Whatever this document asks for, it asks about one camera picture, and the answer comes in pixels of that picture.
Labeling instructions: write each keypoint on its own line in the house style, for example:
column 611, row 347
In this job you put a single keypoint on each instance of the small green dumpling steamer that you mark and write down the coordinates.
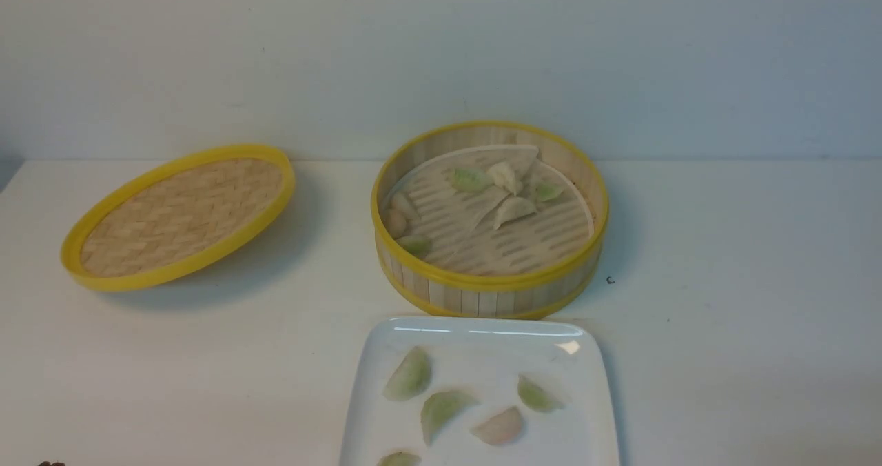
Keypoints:
column 543, row 191

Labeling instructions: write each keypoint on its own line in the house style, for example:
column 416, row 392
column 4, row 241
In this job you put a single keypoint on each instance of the pinkish dumpling steamer left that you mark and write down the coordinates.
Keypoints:
column 396, row 223

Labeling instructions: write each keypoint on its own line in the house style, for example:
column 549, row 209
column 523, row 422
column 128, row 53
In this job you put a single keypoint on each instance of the green dumpling plate left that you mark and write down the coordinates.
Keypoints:
column 411, row 378

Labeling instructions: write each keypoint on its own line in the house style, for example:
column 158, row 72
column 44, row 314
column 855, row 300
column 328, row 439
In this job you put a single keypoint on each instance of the white dumpling steamer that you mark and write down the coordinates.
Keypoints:
column 401, row 203
column 505, row 177
column 512, row 209

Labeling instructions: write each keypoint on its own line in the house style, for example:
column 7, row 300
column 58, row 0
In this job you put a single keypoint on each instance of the yellow rimmed bamboo steamer basket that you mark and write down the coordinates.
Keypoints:
column 527, row 296

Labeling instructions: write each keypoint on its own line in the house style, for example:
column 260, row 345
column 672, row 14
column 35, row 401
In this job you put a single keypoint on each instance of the green dumpling on liner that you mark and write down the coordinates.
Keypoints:
column 470, row 180

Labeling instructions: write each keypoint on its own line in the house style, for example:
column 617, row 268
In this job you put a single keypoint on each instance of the pink white dumpling plate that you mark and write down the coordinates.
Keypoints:
column 501, row 429

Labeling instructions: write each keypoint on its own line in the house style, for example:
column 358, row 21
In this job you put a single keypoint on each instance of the green dumpling plate bottom edge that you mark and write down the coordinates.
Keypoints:
column 400, row 458

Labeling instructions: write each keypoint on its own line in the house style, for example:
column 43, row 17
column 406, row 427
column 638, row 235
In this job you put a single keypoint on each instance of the white square plate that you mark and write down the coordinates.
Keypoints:
column 484, row 357

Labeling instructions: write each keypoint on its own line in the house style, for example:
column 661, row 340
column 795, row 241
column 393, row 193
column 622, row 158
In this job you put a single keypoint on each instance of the green dumpling plate right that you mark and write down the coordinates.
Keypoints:
column 536, row 397

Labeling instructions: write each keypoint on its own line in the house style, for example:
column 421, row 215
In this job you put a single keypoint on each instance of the yellow rimmed bamboo steamer lid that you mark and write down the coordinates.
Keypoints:
column 179, row 218

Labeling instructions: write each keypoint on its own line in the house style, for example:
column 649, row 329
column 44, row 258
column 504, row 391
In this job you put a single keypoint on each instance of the green dumpling plate centre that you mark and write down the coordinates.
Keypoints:
column 440, row 408

